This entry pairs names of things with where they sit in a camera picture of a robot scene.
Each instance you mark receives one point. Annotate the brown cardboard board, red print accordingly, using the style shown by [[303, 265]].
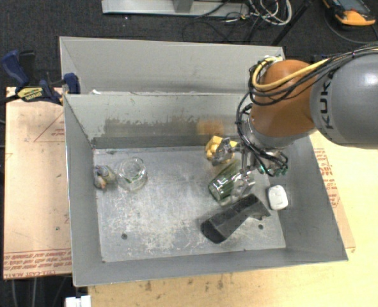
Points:
[[35, 184]]

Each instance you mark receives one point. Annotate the green striped clear glass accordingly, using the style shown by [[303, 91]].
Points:
[[222, 184]]

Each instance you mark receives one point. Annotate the black wedge-shaped block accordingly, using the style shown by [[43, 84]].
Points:
[[230, 219]]

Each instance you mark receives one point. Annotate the clear glass cup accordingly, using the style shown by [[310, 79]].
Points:
[[131, 174]]

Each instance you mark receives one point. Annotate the yellow toy food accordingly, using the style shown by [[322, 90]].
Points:
[[212, 146]]

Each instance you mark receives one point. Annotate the small white rounded box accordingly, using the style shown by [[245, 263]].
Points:
[[277, 197]]

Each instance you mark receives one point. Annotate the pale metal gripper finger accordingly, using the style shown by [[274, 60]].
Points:
[[243, 184], [226, 151]]

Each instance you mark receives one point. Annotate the grey toy animal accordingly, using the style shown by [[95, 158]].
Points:
[[103, 177]]

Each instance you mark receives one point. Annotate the grey metal bin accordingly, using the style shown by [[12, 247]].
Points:
[[163, 209]]

